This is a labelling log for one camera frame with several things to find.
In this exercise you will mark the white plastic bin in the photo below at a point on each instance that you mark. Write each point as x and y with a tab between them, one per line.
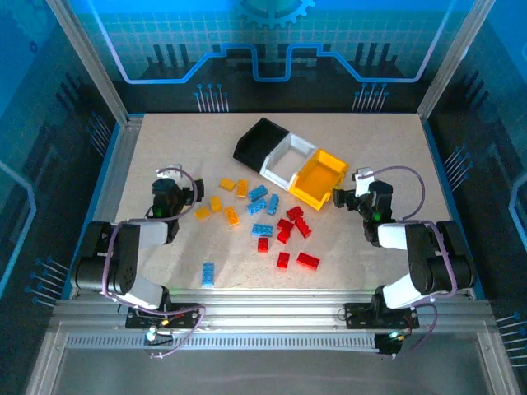
284	162

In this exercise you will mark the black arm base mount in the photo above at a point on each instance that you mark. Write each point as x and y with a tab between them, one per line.
185	317
358	314

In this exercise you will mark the long red lego brick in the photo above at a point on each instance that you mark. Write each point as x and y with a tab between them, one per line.
303	227
308	260

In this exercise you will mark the aluminium table rail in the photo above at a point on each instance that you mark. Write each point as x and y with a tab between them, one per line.
267	308

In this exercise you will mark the blue lego brick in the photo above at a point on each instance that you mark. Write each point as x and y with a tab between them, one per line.
257	193
255	206
273	204
262	230
208	274

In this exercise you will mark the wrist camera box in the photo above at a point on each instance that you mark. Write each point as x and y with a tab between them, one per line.
363	185
171	170

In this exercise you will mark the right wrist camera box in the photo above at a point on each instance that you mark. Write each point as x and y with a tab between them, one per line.
363	185

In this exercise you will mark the black plastic bin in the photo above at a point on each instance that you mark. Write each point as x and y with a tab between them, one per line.
257	144

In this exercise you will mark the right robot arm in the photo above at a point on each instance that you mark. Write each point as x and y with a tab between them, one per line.
428	263

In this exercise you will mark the small yellow lego brick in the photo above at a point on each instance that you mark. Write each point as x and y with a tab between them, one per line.
202	213
215	204

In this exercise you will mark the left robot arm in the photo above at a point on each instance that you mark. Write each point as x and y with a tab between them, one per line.
119	263

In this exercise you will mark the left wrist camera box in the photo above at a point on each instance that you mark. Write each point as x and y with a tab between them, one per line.
171	170

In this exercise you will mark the long yellow lego brick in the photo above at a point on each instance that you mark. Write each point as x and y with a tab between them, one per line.
231	216

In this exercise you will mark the red six-stud lego brick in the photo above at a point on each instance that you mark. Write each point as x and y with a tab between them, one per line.
295	213

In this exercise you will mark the black controller box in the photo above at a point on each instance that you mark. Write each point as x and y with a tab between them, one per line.
389	345

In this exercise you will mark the red translucent lego brick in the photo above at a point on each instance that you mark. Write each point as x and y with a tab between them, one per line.
283	236
285	224

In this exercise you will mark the aluminium side rail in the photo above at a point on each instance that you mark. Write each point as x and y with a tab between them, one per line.
123	156

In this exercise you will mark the small red sloped lego brick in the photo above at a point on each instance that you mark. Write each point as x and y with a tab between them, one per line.
283	260

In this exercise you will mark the yellow plastic bin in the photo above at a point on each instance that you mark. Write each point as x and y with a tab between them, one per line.
317	177

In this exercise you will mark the aluminium frame post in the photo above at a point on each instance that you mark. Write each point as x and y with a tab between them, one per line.
455	57
88	61

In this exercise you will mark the small red four-stud lego brick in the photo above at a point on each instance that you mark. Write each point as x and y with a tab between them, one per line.
263	244

